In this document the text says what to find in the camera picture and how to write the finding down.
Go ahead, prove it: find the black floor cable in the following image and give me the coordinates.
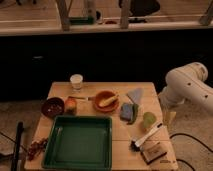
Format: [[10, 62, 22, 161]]
[[169, 132, 213, 171]]

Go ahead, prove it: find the dark brown bowl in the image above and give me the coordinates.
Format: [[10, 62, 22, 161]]
[[41, 97, 64, 118]]

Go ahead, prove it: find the white paper cup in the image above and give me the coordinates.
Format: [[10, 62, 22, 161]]
[[70, 74, 83, 91]]

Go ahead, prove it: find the wooden table leg left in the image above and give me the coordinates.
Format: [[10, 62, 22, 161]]
[[56, 0, 70, 31]]

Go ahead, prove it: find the grey triangular cloth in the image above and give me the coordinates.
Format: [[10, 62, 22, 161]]
[[127, 88, 143, 105]]

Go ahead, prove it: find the wooden table leg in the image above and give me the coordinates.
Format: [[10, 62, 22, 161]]
[[120, 0, 131, 29], [56, 0, 70, 31]]

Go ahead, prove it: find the wooden table leg middle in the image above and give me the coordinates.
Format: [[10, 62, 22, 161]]
[[120, 0, 131, 29]]

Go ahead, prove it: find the black pole stand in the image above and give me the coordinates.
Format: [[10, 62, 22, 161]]
[[11, 122, 24, 171]]

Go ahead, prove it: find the black office chair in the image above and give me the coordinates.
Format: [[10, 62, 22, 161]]
[[118, 0, 161, 24]]

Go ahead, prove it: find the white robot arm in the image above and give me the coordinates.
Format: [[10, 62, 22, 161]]
[[159, 62, 213, 115]]

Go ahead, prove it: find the green plastic cup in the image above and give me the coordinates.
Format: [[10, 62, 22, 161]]
[[142, 112, 156, 130]]

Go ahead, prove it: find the green plastic tray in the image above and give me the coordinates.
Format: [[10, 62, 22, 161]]
[[42, 116, 112, 171]]

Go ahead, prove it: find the orange bowl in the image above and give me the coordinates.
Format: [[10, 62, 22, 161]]
[[93, 91, 119, 113]]

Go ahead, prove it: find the blue sponge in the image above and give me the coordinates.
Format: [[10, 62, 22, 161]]
[[120, 103, 133, 121]]

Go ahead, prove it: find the yellow banana toy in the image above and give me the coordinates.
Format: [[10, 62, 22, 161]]
[[99, 95, 118, 107]]

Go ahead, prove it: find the green box background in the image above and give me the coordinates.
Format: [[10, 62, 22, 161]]
[[69, 17, 94, 25]]

